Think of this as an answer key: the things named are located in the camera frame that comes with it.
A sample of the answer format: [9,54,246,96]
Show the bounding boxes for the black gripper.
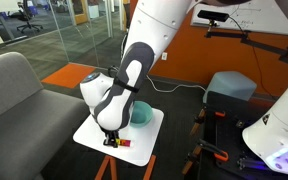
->
[103,131,119,148]

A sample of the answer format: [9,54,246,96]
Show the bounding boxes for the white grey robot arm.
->
[80,0,288,174]

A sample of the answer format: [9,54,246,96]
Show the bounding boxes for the teal bowl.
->
[130,101,153,128]

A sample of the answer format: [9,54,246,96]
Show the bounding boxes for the orange table legs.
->
[95,155,156,180]

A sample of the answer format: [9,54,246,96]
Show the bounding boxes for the white square table tray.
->
[73,108,164,166]

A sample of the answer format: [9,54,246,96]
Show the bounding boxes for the orange floor mat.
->
[42,63,95,88]

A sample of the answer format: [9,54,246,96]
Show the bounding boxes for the grey sofa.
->
[0,52,89,180]

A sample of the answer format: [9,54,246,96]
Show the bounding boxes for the light blue grey ottoman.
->
[203,71,257,103]

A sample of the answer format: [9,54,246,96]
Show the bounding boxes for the black office chair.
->
[16,0,43,33]

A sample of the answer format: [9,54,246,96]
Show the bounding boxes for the whiteboard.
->
[191,0,288,35]

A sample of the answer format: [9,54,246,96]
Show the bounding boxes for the white cable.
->
[145,74,207,94]

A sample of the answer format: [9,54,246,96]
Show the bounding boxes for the white wall outlet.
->
[161,52,168,60]

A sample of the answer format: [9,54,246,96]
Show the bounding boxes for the orange-handled black clamp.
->
[182,139,229,175]

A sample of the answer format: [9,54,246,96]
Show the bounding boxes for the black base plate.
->
[198,91,288,180]

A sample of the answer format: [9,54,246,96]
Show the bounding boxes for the black camera on boom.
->
[198,10,229,22]

